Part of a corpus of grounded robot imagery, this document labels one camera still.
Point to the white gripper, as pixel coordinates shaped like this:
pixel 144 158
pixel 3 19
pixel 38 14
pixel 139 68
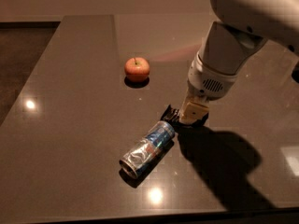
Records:
pixel 207 82

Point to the black rxbar chocolate wrapper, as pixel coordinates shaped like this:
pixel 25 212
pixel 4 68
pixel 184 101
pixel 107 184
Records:
pixel 171 115

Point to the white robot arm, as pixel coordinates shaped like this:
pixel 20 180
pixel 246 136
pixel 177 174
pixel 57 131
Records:
pixel 242 29

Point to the crushed redbull can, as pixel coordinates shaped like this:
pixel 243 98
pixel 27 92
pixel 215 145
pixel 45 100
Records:
pixel 140 157

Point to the red apple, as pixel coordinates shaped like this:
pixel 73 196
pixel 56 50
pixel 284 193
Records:
pixel 137 69

